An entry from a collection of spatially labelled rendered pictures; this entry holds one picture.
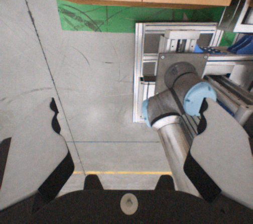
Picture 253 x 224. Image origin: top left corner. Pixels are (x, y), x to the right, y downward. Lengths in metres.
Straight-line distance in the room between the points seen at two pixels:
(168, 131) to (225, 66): 0.55
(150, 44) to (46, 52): 1.27
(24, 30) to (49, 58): 0.36
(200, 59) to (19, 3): 1.80
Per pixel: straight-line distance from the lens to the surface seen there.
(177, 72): 0.60
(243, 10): 1.27
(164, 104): 0.49
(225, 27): 1.34
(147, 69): 1.53
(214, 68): 0.86
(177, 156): 0.44
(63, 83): 2.03
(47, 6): 1.83
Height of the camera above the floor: 1.63
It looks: 58 degrees down
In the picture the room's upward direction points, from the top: 179 degrees counter-clockwise
